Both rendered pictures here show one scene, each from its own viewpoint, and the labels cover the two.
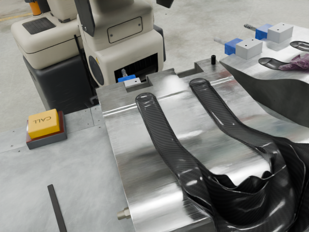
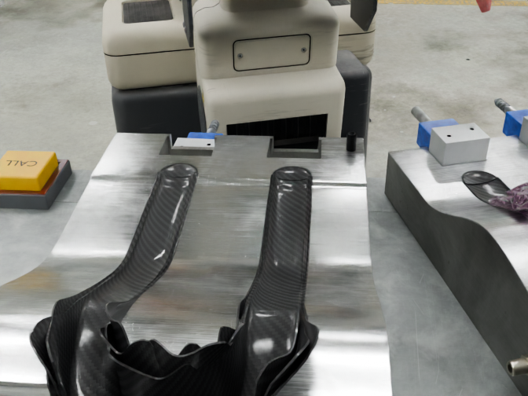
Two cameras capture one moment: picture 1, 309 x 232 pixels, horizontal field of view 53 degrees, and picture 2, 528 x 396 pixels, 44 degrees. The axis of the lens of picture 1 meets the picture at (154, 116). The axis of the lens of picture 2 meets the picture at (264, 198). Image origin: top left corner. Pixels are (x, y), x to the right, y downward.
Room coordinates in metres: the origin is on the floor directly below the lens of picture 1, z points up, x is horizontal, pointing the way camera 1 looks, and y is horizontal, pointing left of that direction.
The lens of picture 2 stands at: (-0.02, -0.22, 1.21)
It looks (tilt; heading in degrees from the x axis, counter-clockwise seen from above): 33 degrees down; 17
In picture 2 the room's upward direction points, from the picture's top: 2 degrees counter-clockwise
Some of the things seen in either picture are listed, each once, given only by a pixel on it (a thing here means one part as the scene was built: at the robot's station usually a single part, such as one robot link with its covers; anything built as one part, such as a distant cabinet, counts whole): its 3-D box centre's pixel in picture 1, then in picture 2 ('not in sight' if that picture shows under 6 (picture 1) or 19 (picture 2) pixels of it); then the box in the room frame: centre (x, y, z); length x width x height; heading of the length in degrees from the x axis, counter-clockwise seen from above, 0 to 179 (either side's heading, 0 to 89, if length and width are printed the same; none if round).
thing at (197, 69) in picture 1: (188, 77); (295, 163); (0.54, -0.08, 0.87); 0.05 x 0.05 x 0.04; 11
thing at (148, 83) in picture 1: (139, 90); (190, 159); (0.52, 0.02, 0.87); 0.05 x 0.05 x 0.04; 11
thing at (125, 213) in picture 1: (123, 214); not in sight; (0.26, 0.07, 0.84); 0.02 x 0.01 x 0.02; 101
